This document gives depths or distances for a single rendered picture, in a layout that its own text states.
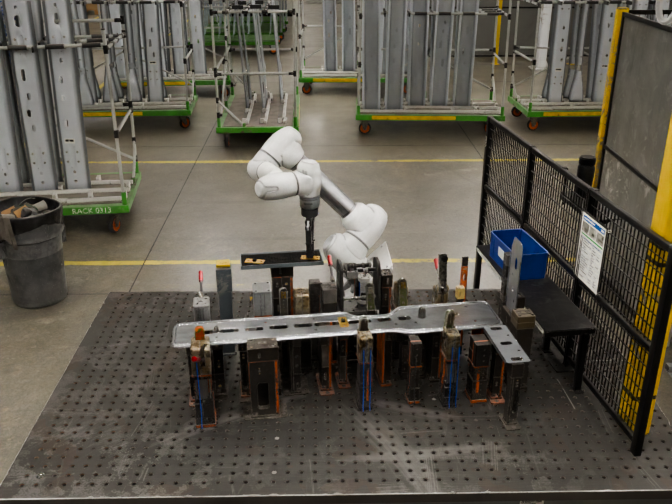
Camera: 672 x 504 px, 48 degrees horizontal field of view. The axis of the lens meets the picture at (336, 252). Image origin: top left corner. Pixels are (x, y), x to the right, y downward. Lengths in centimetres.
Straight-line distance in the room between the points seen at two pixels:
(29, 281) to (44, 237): 35
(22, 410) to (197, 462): 195
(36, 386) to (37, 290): 104
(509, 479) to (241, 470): 98
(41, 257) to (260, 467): 314
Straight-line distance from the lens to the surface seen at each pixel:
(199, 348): 294
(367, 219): 385
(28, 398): 482
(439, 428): 312
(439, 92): 1026
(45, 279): 573
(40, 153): 727
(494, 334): 317
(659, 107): 503
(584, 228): 330
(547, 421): 323
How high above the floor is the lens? 255
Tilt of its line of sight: 24 degrees down
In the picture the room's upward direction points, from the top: straight up
